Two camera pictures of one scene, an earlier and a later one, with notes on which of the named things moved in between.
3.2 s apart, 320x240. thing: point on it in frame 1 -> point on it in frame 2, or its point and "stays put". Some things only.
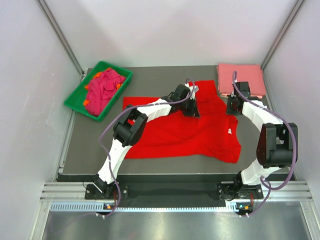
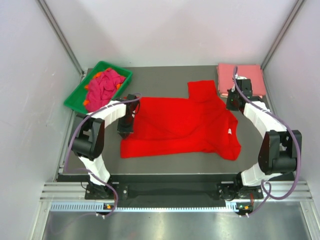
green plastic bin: (76, 99) stays put
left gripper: (193, 111) -> (124, 132)
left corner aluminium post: (62, 36) stays put
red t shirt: (213, 135) stays put
